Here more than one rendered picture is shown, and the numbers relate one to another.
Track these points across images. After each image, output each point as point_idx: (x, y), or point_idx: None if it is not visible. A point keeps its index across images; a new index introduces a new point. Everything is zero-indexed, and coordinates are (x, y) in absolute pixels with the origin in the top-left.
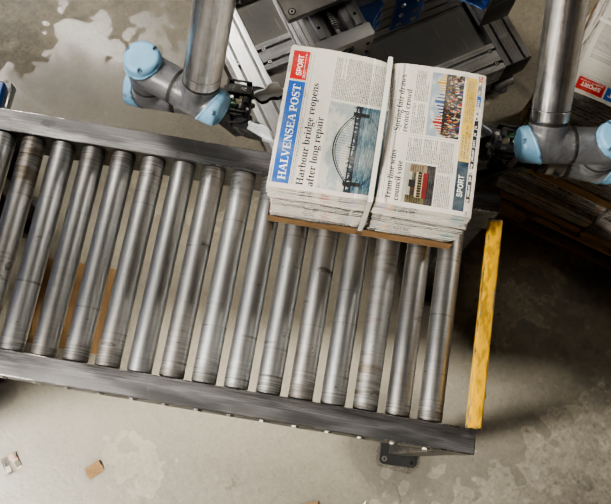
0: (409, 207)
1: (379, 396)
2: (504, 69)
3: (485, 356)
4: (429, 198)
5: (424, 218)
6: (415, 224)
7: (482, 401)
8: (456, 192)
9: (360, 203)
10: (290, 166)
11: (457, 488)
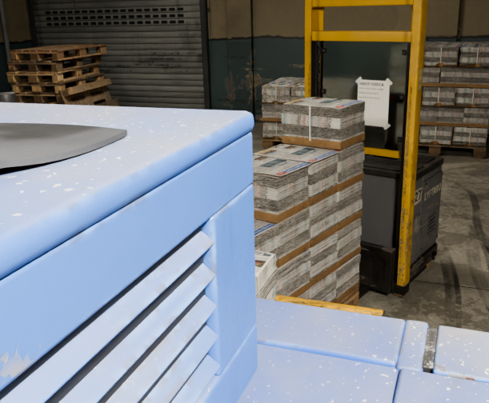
0: (265, 266)
1: None
2: None
3: (342, 305)
4: (262, 261)
5: (269, 274)
6: (268, 289)
7: (367, 308)
8: (260, 254)
9: (256, 283)
10: None
11: None
